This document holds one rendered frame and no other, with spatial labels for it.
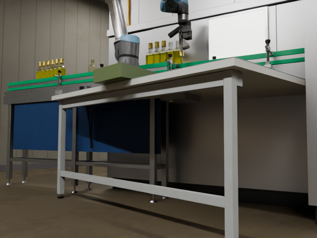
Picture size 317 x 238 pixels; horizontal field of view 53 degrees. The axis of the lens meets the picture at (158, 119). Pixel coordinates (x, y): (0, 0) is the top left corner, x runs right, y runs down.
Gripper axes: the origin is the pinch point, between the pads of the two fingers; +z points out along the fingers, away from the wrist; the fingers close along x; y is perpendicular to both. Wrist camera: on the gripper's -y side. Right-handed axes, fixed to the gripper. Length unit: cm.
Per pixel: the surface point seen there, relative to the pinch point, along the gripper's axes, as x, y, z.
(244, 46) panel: 13.8, 41.9, -3.6
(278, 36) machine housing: 10, 64, -7
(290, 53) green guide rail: -11, 67, 10
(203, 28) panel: 22.4, 13.7, -22.1
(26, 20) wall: 179, -247, -114
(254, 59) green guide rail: -4.8, 46.3, 10.6
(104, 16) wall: 288, -175, -152
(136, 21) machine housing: 43, -44, -42
